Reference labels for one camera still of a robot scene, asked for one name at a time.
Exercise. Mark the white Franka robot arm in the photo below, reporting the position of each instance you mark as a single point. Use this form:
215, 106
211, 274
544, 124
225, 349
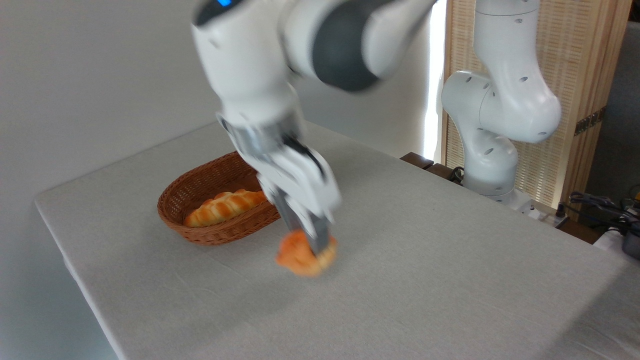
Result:
250, 60

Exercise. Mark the dark wooden side table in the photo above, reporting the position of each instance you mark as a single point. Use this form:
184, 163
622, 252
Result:
425, 162

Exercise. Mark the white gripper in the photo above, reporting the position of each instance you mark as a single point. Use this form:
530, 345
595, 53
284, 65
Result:
305, 185

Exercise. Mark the round flower-shaped orange bread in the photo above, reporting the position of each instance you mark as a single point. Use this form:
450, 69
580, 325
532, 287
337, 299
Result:
297, 257

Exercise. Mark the light grey tablecloth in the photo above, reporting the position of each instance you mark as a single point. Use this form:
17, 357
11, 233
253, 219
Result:
425, 260

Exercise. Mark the brown wicker oval basket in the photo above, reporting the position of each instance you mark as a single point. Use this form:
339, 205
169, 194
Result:
210, 235

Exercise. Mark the metal screen hinge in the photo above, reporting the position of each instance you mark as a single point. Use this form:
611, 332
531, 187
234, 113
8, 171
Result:
590, 121

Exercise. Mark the long braided bread loaf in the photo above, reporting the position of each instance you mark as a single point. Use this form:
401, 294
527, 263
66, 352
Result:
225, 207

